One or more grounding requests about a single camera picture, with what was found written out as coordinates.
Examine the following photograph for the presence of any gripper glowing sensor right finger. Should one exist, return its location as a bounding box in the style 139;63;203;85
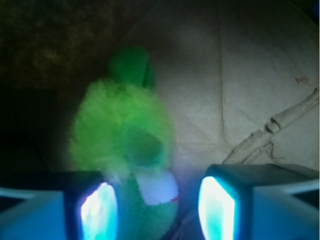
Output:
198;163;320;240

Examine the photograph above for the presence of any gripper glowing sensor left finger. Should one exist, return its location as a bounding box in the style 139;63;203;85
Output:
0;171;118;240

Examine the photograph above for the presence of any green plush frog toy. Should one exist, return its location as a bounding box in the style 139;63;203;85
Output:
69;46;179;240

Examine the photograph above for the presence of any brown paper bag bin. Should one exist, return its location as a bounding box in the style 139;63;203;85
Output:
0;0;320;240

